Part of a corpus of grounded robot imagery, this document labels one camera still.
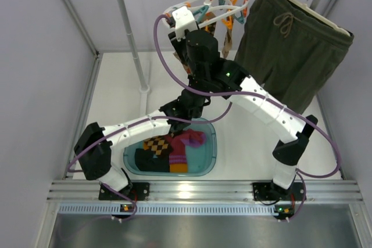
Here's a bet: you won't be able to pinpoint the black sock in bin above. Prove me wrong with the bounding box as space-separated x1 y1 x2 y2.
134 149 170 172

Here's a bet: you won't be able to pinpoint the maroon purple sock in bin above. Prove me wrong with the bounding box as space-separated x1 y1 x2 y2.
171 129 206 153

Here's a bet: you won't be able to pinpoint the brown yellow argyle sock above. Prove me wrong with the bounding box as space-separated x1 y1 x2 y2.
142 135 173 159

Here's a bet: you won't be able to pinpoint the aluminium rail frame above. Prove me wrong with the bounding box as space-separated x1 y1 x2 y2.
47 180 363 217

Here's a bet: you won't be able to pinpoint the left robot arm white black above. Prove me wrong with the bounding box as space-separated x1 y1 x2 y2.
74 79 212 195

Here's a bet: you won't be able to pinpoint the olive green shorts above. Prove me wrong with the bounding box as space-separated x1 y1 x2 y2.
234 0 354 114

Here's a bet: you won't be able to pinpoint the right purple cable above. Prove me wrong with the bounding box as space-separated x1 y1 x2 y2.
153 14 341 222

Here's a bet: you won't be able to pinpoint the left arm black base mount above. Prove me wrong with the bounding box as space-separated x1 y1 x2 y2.
98 182 150 202

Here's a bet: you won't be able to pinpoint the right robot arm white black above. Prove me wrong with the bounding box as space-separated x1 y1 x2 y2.
167 29 317 200

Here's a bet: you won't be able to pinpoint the maroon orange striped sock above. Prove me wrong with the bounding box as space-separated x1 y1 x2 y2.
169 140 188 173

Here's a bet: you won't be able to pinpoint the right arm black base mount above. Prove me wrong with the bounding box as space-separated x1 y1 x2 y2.
252 182 305 202

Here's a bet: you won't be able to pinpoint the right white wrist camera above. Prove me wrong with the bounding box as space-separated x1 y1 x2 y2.
171 6 199 41

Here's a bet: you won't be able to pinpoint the teal plastic bin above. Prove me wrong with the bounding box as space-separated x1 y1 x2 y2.
123 118 217 177

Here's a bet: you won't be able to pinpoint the white clip sock hanger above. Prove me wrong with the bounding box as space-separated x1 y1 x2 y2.
163 0 250 28

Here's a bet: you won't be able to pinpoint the brown beige argyle sock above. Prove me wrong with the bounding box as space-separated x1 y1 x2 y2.
201 12 217 36

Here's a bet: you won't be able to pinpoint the brown orange argyle sock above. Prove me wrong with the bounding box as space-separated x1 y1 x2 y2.
173 51 193 76

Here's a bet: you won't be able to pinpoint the beige clothes hanger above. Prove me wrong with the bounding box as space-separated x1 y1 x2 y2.
269 0 354 37

